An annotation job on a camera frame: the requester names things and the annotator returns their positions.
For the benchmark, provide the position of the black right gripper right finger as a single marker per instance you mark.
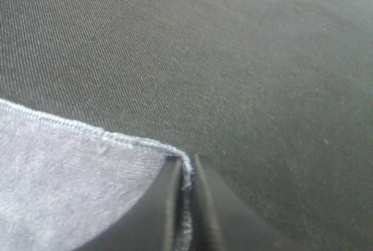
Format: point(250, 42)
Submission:
point(222, 221)

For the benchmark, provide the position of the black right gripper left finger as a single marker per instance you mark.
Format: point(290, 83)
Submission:
point(152, 223)

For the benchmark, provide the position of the grey microfibre towel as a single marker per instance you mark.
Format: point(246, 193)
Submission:
point(63, 182)

